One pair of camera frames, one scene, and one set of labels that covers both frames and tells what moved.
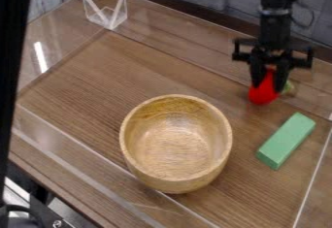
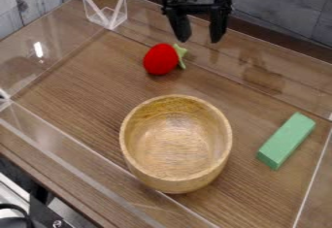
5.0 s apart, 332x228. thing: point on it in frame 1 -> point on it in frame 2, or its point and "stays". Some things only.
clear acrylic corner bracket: x=108 y=17 stays
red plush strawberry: x=266 y=92 -> x=163 y=58
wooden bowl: x=176 y=139 stays
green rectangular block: x=286 y=140 stays
